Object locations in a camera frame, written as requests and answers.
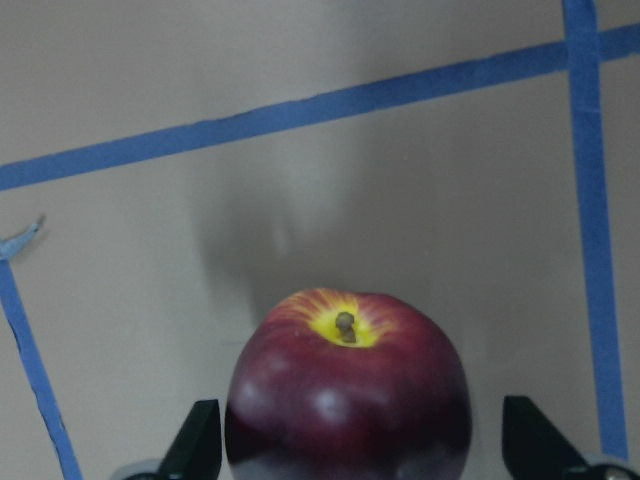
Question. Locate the dark red apple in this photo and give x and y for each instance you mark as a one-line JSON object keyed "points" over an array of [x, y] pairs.
{"points": [[341, 385]]}

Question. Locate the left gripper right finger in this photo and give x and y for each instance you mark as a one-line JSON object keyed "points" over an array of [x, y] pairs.
{"points": [[534, 449]]}

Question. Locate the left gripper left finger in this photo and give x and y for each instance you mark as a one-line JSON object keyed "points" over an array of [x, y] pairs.
{"points": [[196, 451]]}

